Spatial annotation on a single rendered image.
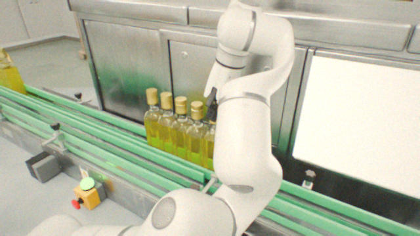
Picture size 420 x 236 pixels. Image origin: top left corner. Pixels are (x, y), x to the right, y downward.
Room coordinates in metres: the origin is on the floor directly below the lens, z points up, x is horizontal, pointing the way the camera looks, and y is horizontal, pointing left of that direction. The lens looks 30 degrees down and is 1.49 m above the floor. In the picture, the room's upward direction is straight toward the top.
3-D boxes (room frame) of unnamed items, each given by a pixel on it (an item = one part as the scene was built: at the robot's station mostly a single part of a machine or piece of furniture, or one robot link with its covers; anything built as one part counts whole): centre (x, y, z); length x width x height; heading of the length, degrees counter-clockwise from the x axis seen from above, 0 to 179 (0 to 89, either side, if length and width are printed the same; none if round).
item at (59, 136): (0.76, 0.57, 0.94); 0.07 x 0.04 x 0.13; 149
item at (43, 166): (0.80, 0.67, 0.79); 0.08 x 0.08 x 0.08; 59
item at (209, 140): (0.62, -0.01, 0.99); 0.06 x 0.06 x 0.21; 59
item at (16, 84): (1.22, 0.99, 1.02); 0.06 x 0.06 x 0.28; 59
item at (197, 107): (0.65, 0.04, 1.14); 0.04 x 0.04 x 0.04
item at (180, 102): (0.68, 0.09, 1.14); 0.04 x 0.04 x 0.04
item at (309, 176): (0.55, -0.28, 0.94); 0.07 x 0.04 x 0.13; 149
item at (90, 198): (0.66, 0.43, 0.79); 0.07 x 0.07 x 0.07; 59
